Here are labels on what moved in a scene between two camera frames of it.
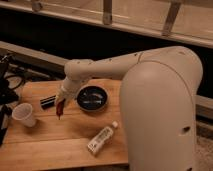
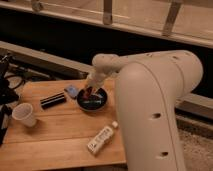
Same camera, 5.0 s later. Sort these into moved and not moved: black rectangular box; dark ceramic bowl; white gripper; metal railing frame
Moved: white gripper
Not moved: dark ceramic bowl; metal railing frame; black rectangular box
